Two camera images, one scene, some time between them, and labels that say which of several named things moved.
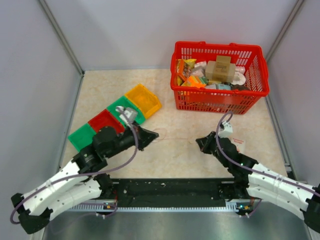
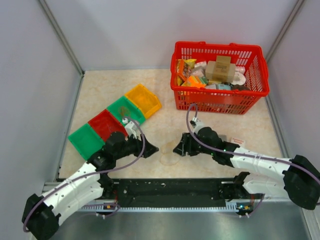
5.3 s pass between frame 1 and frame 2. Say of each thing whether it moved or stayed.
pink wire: moved
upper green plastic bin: stayed
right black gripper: moved
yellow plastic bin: stayed
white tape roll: stayed
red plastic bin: stayed
